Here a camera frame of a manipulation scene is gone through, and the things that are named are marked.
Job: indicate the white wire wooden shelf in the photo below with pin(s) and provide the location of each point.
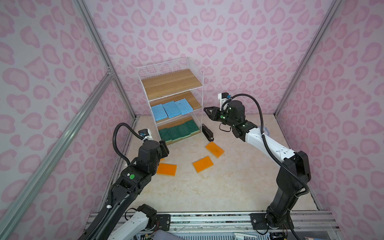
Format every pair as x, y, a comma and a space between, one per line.
172, 81

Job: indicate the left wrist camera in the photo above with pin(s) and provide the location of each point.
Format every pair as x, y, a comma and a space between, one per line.
145, 134

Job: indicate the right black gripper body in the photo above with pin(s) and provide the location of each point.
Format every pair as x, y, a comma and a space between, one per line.
227, 119

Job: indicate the green sponge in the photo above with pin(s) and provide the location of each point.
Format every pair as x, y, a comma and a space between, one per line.
184, 131
175, 133
192, 127
165, 135

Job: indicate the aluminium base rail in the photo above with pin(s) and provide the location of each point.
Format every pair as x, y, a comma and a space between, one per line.
143, 222

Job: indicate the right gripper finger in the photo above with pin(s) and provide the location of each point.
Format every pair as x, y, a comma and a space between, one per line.
216, 117
212, 110

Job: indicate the black stapler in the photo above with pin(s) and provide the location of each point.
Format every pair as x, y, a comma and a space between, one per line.
208, 133

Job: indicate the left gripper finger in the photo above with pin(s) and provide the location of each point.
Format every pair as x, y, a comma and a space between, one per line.
165, 150
162, 145

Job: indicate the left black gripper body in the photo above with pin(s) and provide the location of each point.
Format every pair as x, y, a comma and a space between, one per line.
153, 170

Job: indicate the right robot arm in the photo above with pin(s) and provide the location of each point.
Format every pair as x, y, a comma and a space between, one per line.
294, 173

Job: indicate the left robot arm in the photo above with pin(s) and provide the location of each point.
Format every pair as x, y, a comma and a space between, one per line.
130, 183

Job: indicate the orange sponge back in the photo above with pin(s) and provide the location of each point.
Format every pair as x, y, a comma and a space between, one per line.
214, 149

